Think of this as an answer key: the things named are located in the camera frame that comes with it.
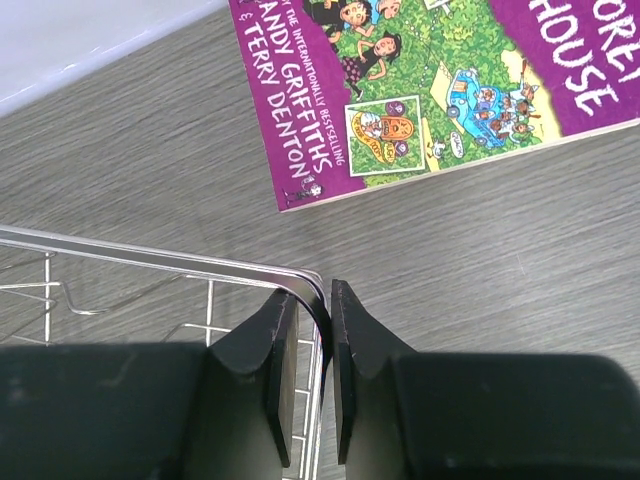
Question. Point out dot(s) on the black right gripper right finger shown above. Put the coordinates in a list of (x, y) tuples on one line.
[(406, 414)]

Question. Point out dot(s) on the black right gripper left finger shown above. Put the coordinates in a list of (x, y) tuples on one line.
[(171, 410)]

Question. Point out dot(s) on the steel wire dish rack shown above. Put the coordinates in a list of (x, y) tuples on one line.
[(58, 289)]

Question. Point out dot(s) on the purple and green book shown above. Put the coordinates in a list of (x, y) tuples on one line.
[(359, 95)]

